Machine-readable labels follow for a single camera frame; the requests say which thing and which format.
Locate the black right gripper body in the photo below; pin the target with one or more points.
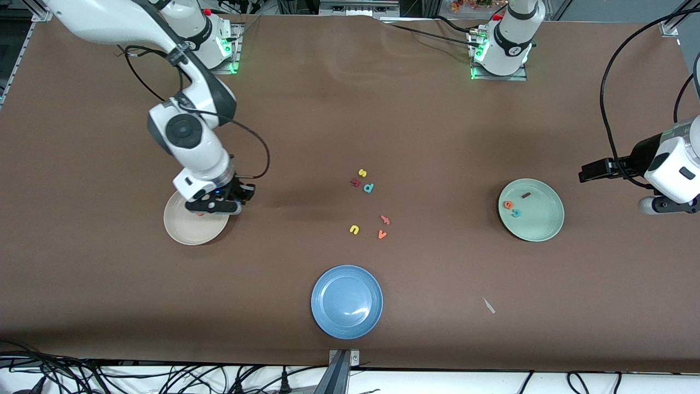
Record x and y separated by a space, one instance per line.
236 190

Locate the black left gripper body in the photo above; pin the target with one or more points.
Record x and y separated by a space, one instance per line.
635 156

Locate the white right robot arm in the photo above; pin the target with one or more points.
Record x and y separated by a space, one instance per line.
191 148

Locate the beige round plate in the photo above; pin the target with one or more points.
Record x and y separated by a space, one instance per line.
191 230

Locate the green round plate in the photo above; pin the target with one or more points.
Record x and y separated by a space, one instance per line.
538 219

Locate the brown table cover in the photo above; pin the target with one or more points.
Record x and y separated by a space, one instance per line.
350 120

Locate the aluminium corner profile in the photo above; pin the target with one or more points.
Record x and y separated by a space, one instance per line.
675 19

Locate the blue round plate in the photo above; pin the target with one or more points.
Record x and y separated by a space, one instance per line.
346 302

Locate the small white paper scrap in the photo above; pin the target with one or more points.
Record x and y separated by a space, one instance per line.
489 306

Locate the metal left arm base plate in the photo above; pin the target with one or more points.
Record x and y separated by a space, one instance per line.
500 77

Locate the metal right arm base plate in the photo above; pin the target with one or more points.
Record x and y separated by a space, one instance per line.
236 33

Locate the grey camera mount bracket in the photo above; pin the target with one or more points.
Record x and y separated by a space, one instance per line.
340 372

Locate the grey metal frame bracket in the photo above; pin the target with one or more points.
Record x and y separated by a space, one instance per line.
358 8

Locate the aluminium side rail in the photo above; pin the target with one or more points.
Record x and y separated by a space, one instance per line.
24 46

